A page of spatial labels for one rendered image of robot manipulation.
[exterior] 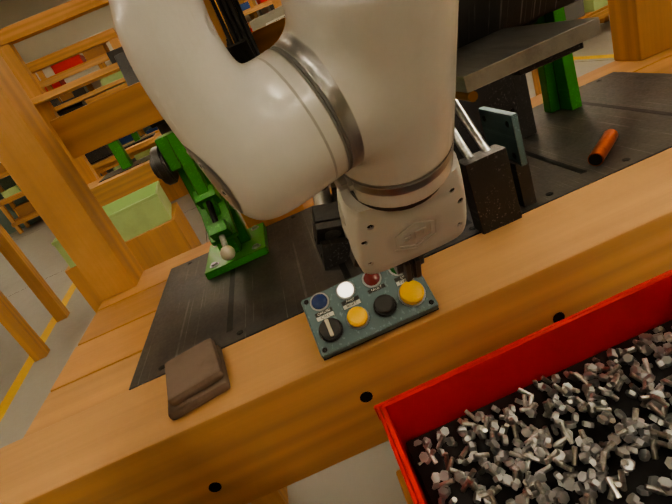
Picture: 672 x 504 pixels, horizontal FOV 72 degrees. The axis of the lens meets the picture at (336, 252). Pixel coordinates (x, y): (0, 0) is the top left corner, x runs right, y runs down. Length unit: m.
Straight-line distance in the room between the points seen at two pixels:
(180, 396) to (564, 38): 0.59
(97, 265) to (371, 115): 1.01
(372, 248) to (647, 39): 1.12
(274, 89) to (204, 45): 0.04
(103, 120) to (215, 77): 0.97
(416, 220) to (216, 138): 0.19
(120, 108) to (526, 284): 0.92
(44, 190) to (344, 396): 0.81
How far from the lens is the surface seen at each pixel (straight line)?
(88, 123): 1.19
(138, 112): 1.16
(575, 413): 0.45
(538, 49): 0.58
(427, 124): 0.27
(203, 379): 0.60
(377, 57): 0.22
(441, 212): 0.37
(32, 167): 1.16
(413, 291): 0.55
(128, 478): 0.66
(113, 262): 1.18
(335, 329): 0.54
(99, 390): 0.85
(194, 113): 0.22
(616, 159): 0.83
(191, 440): 0.61
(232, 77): 0.22
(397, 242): 0.38
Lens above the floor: 1.23
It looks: 25 degrees down
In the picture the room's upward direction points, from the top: 24 degrees counter-clockwise
